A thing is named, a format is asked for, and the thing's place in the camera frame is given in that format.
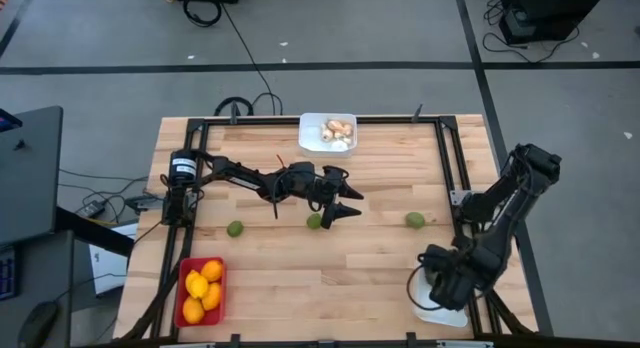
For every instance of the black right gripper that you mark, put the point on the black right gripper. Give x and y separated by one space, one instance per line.
455 278

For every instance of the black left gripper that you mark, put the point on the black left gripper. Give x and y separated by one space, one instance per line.
310 185

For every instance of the beige knobbly garlic bulb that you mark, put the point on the beige knobbly garlic bulb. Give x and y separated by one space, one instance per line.
335 124
346 129

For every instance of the orange citrus fruit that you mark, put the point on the orange citrus fruit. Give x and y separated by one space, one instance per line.
212 296
212 270
192 310

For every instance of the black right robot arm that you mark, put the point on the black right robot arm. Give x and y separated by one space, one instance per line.
503 223

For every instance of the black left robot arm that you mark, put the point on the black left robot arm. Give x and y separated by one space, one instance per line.
240 174

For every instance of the green lime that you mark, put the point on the green lime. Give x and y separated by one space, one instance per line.
314 221
235 229

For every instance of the white plastic basket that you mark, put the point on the white plastic basket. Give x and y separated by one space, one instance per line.
440 318
312 138

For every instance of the red plastic basket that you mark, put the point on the red plastic basket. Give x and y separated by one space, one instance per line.
179 298

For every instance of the white paper sheet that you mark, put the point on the white paper sheet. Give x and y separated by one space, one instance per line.
107 268

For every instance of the black desk beam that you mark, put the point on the black desk beam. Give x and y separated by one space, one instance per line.
95 230

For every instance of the black power brick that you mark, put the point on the black power brick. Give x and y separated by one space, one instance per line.
91 208

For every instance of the black equipment cart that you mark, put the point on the black equipment cart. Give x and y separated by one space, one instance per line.
550 10

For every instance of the grey desk surface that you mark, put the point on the grey desk surface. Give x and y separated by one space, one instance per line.
50 278

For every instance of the dark grey desk top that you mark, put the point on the dark grey desk top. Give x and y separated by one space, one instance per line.
30 173

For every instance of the black computer mouse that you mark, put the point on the black computer mouse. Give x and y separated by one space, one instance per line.
37 324

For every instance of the black keyboard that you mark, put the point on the black keyboard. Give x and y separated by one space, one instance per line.
7 273

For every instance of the silver aluminium bracket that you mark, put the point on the silver aluminium bracket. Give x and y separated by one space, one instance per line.
187 345
465 344

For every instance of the black aluminium table frame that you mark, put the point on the black aluminium table frame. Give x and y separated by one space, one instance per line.
260 121

